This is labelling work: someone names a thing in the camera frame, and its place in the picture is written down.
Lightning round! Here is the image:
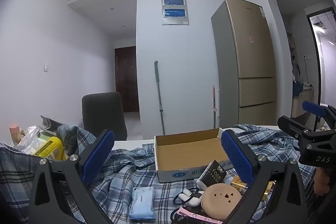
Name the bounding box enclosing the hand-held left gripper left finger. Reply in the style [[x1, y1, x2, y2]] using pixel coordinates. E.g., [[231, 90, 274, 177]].
[[28, 129, 116, 224]]

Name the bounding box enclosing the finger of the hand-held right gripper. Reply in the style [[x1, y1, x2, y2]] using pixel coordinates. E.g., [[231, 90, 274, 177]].
[[277, 115, 319, 148], [302, 101, 336, 132]]

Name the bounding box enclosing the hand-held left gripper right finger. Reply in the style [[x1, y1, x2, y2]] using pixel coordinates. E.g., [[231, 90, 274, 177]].
[[220, 129, 309, 224]]

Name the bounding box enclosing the yellow gold box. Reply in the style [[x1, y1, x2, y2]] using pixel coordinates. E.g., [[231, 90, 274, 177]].
[[230, 175, 276, 201]]

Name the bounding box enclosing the black tissue pack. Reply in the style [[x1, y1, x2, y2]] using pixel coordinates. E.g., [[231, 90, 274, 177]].
[[196, 160, 228, 188]]

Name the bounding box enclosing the beige round plush cushion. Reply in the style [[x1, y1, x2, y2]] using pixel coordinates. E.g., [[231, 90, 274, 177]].
[[201, 183, 244, 222]]

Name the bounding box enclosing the cardboard box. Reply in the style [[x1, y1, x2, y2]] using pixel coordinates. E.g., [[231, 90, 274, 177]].
[[154, 127, 233, 183]]

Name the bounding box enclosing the pink strap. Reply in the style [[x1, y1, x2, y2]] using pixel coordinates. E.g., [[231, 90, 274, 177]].
[[175, 207, 224, 224]]

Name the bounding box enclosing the black hair tie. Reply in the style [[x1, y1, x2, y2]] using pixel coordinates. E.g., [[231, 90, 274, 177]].
[[172, 187, 201, 207]]

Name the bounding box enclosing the person's right hand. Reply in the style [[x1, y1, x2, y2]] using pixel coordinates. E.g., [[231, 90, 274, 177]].
[[313, 168, 332, 196]]

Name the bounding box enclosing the beige counter cabinet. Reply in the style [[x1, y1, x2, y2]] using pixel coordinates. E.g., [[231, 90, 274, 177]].
[[291, 86, 315, 119]]

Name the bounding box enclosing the blue plaid cloth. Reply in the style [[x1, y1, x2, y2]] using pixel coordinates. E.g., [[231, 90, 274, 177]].
[[0, 123, 317, 224]]

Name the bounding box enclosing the dark grey chair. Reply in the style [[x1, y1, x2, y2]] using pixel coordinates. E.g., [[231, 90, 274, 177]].
[[81, 91, 129, 142]]

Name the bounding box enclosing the yellow bottle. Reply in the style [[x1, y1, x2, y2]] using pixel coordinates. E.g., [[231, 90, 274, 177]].
[[33, 136, 67, 161]]

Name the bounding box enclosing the grey white bag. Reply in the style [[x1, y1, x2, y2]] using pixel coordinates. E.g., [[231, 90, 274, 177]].
[[39, 115, 65, 136]]

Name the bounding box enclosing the white plush toy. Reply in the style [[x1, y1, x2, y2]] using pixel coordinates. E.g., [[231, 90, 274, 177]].
[[175, 189, 206, 207]]

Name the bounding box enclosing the light blue tissue packet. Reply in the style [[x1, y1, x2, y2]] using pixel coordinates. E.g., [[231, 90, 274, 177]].
[[129, 186, 155, 223]]

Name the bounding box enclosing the clear plastic bag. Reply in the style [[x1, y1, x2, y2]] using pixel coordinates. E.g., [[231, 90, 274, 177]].
[[15, 125, 43, 154]]

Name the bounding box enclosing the gold refrigerator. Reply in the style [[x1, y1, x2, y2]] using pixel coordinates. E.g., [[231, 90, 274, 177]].
[[210, 0, 278, 129]]

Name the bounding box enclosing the pink capped container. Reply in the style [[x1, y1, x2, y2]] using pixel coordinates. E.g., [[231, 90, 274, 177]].
[[9, 124, 23, 147]]

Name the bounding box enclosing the dark wooden door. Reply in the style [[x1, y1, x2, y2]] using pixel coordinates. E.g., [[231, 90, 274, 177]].
[[114, 46, 140, 113]]

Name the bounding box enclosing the grey electrical panel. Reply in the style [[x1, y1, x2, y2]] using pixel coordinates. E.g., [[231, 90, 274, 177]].
[[160, 0, 190, 26]]

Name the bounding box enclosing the black door frame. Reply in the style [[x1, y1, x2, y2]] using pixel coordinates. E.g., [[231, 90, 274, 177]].
[[305, 7, 336, 106]]

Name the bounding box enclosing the pink broom handle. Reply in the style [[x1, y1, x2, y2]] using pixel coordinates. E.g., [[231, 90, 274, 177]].
[[212, 85, 218, 129]]

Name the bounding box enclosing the green mop handle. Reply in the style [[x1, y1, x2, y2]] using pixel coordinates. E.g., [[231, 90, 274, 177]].
[[154, 60, 166, 136]]

